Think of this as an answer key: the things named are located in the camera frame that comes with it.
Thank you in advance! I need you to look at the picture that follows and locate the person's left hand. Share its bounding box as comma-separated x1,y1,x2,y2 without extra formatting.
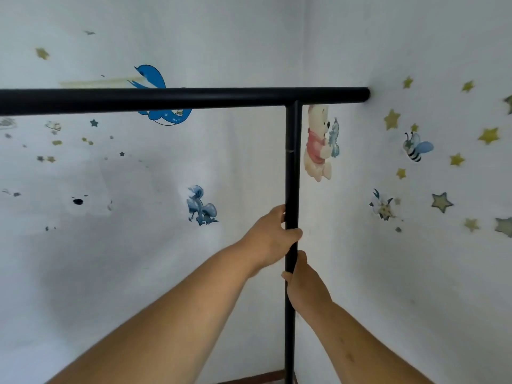
235,204,303,279

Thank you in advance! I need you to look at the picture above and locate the person's right hand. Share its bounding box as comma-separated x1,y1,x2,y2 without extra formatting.
281,250,333,321

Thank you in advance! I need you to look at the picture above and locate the black metal garment rack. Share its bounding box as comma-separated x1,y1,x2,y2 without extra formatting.
0,87,371,384

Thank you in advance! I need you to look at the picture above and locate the person's right forearm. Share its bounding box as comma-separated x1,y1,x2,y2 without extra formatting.
309,302,435,384

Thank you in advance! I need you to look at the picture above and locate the person's left forearm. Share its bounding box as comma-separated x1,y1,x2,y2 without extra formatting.
46,241,257,384

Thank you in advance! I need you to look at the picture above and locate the group of yellow star stickers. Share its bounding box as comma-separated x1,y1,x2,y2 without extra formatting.
384,76,512,239

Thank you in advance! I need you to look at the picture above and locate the yellowed tape strip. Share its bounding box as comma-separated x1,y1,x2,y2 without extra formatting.
59,77,145,89

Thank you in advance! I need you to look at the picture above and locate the group of small faded stickers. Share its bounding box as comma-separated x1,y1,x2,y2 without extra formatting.
0,48,125,164

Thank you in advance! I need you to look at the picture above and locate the cartoon bear wall sticker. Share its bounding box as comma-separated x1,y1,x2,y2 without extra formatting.
303,105,341,183

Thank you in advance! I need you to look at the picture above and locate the white flower wall sticker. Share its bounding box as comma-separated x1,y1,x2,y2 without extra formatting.
369,189,397,221

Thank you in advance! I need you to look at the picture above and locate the bee wall sticker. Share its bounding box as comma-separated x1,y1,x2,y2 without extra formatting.
402,132,434,163

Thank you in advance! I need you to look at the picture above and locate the blue dolphin wall sticker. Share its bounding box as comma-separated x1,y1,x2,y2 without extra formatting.
128,65,193,126

